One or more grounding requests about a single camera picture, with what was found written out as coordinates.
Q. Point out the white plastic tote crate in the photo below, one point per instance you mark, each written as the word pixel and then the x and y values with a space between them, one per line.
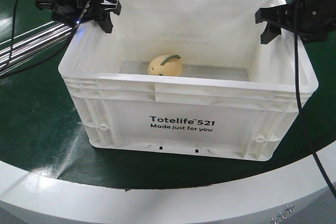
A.
pixel 235 97

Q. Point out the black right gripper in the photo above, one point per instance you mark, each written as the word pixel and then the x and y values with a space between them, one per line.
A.
pixel 315 21

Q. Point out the white turntable outer rim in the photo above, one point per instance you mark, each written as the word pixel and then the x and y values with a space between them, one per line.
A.
pixel 264 197

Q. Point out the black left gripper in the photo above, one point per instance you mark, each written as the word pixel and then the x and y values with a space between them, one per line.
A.
pixel 68 11

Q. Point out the yellow plush burger toy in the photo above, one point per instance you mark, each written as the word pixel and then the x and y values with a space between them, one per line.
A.
pixel 166 65

